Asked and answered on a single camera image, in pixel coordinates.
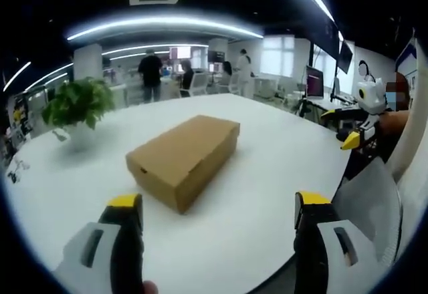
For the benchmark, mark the long curved ceiling light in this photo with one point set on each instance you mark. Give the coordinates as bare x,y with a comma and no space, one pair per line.
160,25

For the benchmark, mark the brown cardboard shoe box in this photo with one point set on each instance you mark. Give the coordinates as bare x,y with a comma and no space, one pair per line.
187,153

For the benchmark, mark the short ceiling light strip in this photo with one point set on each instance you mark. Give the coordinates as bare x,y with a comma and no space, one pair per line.
16,76

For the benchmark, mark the computer monitor purple screen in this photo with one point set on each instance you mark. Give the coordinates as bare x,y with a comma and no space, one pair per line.
315,81

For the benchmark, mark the person's white shirt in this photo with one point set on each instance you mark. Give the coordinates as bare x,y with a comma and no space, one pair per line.
413,160

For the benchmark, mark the black wall screen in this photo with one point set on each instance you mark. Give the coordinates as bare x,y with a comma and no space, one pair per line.
345,56

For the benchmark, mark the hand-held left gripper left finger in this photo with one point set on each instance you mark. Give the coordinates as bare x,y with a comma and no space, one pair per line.
125,240

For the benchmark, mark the small dark items on table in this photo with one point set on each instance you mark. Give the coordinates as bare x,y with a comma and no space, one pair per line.
16,170

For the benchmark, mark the blue white banner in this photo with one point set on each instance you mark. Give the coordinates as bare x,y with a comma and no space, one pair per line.
407,61

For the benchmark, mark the person's left hand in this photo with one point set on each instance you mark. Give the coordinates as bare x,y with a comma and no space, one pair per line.
150,288

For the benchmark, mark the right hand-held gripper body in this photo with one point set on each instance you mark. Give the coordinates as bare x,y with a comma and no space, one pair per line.
370,95

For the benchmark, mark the green potted plant white pot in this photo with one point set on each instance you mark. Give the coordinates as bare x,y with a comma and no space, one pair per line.
78,103

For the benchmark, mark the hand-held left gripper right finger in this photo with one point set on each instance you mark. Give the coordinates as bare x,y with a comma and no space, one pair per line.
309,240

